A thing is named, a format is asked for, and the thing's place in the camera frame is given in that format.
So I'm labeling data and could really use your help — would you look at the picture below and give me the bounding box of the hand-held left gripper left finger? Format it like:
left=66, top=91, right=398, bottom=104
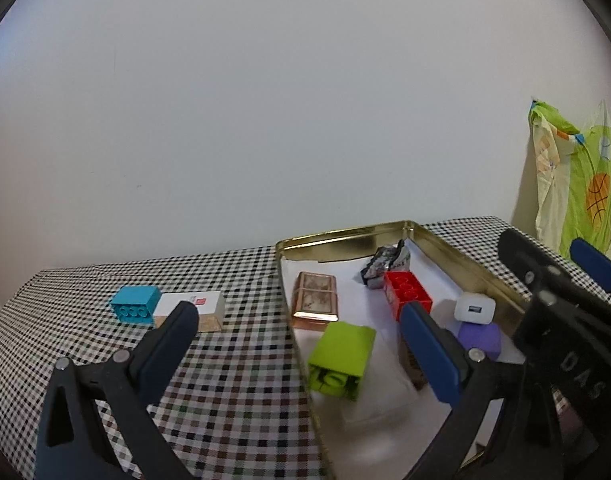
left=36, top=301, right=201, bottom=480

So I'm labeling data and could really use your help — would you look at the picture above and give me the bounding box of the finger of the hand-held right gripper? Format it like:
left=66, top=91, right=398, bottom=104
left=498, top=229, right=581, bottom=308
left=570, top=237, right=611, bottom=294

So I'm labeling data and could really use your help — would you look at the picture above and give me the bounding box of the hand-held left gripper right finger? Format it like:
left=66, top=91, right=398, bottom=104
left=400, top=301, right=529, bottom=480

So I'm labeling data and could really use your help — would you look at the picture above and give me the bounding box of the small brown box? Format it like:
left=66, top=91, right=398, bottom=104
left=396, top=330, right=429, bottom=392

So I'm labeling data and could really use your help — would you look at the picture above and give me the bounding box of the purple block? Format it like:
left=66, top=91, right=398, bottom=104
left=448, top=321, right=503, bottom=362

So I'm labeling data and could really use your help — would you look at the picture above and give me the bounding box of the white charger plug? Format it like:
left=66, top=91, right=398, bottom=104
left=454, top=291, right=497, bottom=326

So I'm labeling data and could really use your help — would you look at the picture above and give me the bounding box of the red toy building block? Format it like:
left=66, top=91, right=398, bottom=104
left=383, top=270, right=435, bottom=323

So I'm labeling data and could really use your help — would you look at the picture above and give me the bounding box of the green toy building block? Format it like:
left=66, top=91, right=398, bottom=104
left=307, top=321, right=377, bottom=402

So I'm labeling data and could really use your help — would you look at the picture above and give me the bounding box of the black grey small object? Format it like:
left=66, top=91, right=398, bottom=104
left=359, top=240, right=412, bottom=288

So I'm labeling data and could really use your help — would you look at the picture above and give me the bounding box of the copper clear-lid box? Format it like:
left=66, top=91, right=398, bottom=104
left=292, top=271, right=340, bottom=333

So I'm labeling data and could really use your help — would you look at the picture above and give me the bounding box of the gold metal tin tray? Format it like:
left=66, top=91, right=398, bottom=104
left=274, top=219, right=533, bottom=480

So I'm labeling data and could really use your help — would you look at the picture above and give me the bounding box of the blue toy building block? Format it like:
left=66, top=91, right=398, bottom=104
left=109, top=286, right=161, bottom=327

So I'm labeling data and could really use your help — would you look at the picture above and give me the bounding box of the white box with tan side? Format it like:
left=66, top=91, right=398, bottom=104
left=152, top=291, right=225, bottom=335

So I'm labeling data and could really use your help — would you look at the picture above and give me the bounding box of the green printed cloth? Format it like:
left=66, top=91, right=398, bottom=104
left=529, top=99, right=611, bottom=266

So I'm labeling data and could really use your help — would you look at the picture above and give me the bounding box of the white paper tray liner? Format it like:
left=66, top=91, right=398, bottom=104
left=280, top=240, right=529, bottom=480

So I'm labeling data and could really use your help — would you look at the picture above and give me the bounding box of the checkered tablecloth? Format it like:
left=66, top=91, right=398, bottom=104
left=0, top=215, right=611, bottom=480

